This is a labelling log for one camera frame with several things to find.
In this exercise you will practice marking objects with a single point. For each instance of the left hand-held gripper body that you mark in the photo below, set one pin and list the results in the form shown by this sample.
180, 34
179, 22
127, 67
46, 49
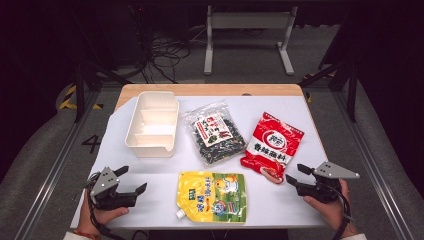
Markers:
105, 181

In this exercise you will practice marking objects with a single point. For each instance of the black metal stand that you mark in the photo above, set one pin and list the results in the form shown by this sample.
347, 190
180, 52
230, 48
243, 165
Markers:
79, 93
351, 93

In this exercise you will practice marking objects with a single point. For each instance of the person's right hand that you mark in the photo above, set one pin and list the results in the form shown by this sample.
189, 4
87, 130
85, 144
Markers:
335, 215

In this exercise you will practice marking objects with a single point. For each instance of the yellow black hazard tape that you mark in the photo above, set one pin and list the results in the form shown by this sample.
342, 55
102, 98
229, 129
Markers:
309, 97
68, 96

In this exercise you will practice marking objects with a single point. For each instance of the white table sheet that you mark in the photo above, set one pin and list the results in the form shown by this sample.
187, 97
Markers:
200, 106

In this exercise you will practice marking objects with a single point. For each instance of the clear bag of dark dried food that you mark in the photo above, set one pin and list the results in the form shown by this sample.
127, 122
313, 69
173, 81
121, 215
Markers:
215, 136

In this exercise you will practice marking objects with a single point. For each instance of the aluminium floor rail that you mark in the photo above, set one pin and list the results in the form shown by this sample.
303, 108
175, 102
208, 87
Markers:
60, 160
370, 166

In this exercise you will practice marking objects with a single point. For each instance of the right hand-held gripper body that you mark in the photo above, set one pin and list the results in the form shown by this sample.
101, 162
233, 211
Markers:
328, 173

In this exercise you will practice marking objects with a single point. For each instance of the white divided plastic bin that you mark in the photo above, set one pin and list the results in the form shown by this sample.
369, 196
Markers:
151, 148

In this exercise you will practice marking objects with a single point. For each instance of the yellow spout pouch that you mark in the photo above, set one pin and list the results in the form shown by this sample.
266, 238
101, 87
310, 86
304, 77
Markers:
213, 196

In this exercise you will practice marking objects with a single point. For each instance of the white left sleeve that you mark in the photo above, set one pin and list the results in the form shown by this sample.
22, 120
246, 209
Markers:
71, 236

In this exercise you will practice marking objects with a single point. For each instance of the person's left hand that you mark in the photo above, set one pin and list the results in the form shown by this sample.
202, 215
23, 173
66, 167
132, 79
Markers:
90, 218

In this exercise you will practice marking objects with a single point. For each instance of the white metal stand frame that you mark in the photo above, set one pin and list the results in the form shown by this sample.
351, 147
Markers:
250, 20

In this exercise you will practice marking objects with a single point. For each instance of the red seasoning packet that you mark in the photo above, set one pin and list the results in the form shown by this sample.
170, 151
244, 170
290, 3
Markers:
273, 143

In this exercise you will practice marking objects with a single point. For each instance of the white right sleeve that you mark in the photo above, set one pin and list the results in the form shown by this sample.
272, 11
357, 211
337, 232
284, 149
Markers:
358, 237

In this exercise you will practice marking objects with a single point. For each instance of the white sleeve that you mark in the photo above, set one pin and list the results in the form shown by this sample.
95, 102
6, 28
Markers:
358, 237
71, 236

